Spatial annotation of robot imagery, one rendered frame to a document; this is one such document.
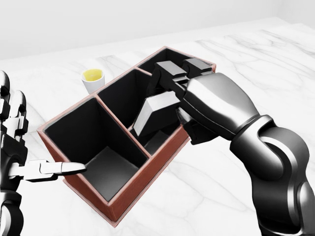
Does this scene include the white cup with yellow contents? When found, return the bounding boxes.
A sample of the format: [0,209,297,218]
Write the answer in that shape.
[81,68,106,95]

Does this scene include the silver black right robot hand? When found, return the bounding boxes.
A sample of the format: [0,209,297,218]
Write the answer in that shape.
[132,59,261,146]

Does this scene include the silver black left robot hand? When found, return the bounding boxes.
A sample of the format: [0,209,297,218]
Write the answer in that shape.
[0,70,87,195]

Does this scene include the red-brown desk caddy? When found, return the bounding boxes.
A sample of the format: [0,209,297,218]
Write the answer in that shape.
[36,46,218,222]

